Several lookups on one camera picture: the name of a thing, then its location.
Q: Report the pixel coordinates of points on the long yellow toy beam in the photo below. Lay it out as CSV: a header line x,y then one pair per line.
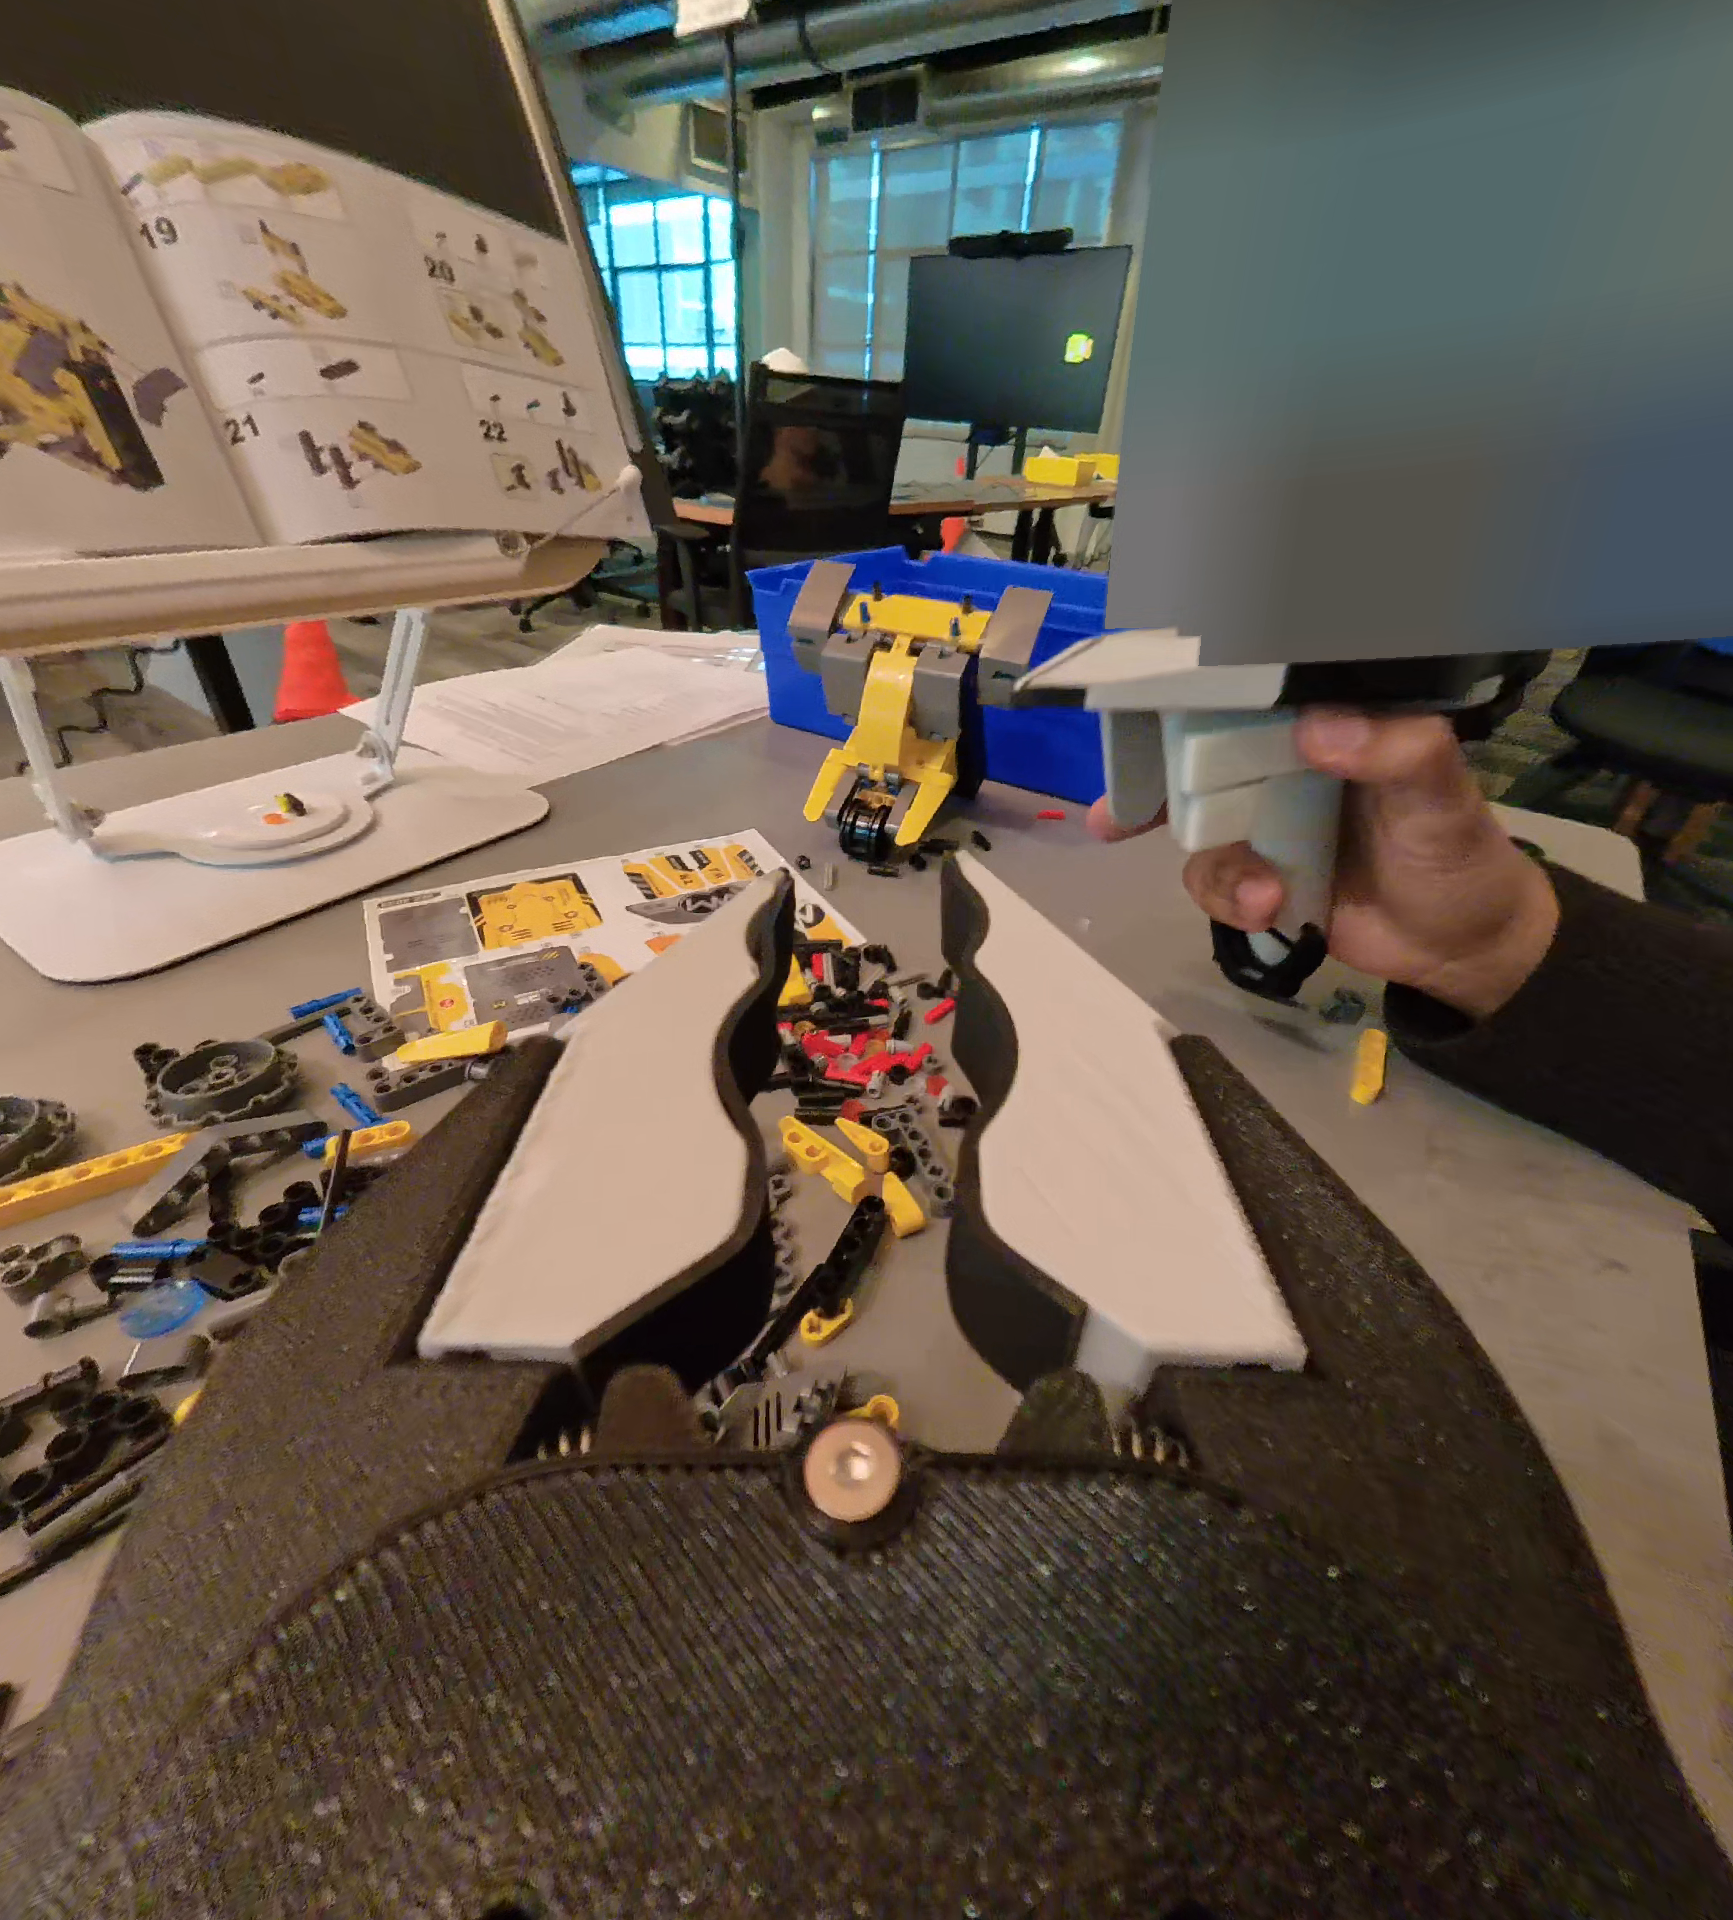
x,y
41,1193

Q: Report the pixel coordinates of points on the small yellow box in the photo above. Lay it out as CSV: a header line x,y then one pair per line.
x,y
1068,470

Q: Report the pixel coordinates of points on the orange traffic cone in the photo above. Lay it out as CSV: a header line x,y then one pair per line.
x,y
315,682

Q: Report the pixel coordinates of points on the pile of toy building bricks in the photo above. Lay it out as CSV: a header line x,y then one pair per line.
x,y
867,1051

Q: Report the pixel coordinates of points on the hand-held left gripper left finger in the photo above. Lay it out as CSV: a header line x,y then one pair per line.
x,y
610,1171

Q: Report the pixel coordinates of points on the black office chair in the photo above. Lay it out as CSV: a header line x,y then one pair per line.
x,y
1691,750
820,465

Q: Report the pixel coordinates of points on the short yellow toy brick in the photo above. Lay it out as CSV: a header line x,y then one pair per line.
x,y
1368,1064

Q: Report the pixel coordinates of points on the black display board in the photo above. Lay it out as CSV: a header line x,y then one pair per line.
x,y
281,74

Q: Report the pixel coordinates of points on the printed paper sheet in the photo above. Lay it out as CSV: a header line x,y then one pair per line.
x,y
566,698

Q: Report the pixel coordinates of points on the grey round toy turntable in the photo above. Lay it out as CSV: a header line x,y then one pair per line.
x,y
228,1083

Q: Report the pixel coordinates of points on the person's right forearm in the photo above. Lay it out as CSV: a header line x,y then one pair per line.
x,y
1661,1051

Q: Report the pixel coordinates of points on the black monitor screen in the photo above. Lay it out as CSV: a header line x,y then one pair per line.
x,y
1009,338

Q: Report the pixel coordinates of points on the white book stand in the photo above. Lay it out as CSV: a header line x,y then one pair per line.
x,y
281,884

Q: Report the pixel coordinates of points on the wooden background desk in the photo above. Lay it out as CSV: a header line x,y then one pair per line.
x,y
956,501

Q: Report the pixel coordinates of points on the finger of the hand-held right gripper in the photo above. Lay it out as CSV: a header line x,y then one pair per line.
x,y
1120,661
1180,690

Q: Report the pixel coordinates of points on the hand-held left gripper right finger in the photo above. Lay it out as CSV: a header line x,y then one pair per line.
x,y
1120,1171

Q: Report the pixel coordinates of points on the yellow toy vehicle model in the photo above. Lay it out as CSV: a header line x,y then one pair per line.
x,y
888,705

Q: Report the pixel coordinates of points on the yellow sticker sheet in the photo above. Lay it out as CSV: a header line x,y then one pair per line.
x,y
537,939

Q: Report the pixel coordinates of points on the person's right hand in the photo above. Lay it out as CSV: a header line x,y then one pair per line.
x,y
1435,884

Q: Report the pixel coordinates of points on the blue plastic bin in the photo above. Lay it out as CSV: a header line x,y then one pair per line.
x,y
1047,750

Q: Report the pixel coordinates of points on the open building instruction booklet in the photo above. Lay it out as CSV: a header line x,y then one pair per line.
x,y
207,345

